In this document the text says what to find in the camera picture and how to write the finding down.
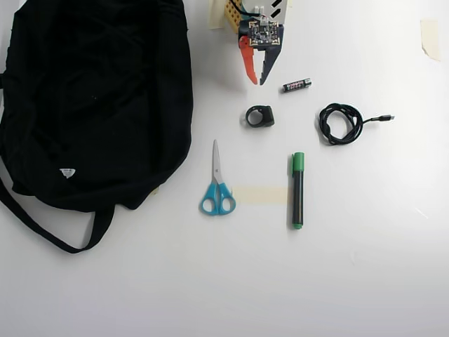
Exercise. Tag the torn beige masking tape strip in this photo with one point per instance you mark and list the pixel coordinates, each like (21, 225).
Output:
(431, 38)

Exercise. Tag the beige tape strip beside robot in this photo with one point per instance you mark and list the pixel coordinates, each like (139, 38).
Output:
(215, 14)

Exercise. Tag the long beige masking tape strip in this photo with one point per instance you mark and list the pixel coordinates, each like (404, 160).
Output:
(259, 195)

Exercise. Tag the green and black marker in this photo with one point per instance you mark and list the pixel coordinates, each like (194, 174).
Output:
(298, 189)

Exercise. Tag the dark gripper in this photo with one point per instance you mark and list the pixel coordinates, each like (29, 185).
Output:
(273, 60)

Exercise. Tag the black AA battery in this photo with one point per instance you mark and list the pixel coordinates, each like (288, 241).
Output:
(296, 86)

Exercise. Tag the black fabric bag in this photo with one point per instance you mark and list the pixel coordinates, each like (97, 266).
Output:
(87, 105)

